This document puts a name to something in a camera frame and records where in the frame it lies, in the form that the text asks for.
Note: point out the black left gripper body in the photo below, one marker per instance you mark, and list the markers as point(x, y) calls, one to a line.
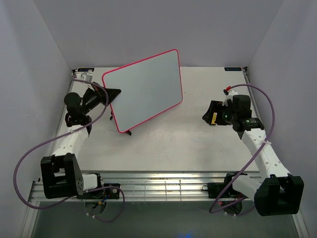
point(94, 98)

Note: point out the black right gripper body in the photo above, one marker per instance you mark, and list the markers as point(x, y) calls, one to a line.
point(225, 114)

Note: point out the yellow bone-shaped eraser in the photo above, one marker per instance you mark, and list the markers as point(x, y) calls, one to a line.
point(214, 119)

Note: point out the pink framed whiteboard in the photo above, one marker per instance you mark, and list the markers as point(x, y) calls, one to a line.
point(149, 87)

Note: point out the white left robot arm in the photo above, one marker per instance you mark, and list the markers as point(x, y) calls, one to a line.
point(61, 175)

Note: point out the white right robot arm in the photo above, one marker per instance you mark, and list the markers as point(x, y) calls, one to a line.
point(279, 192)

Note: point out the blue label sticker left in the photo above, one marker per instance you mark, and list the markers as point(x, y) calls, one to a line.
point(85, 69)

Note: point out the blue label sticker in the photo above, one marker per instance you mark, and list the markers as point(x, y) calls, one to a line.
point(233, 69)
point(85, 69)

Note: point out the blue label sticker right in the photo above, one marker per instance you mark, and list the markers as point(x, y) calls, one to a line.
point(233, 69)

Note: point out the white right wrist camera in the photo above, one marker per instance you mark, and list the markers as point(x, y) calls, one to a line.
point(229, 94)

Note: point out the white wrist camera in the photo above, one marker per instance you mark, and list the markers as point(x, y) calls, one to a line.
point(84, 76)
point(229, 94)

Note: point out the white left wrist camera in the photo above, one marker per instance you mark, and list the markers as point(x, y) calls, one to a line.
point(84, 76)

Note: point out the black wire whiteboard stand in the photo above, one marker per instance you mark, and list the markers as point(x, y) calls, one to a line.
point(121, 122)

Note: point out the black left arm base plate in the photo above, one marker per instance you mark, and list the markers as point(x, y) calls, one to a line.
point(108, 193)

